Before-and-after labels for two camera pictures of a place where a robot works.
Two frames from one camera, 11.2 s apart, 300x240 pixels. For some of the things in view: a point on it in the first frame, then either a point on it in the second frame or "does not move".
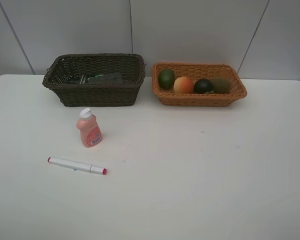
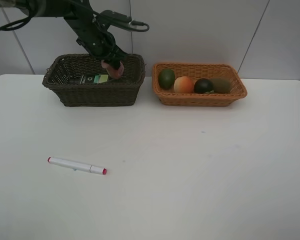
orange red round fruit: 183,85 does not move
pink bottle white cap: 90,133 to 115,74
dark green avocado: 203,86 does not move
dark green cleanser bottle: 74,80 to 93,79
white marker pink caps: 77,165 does not move
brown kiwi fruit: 221,85 does not move
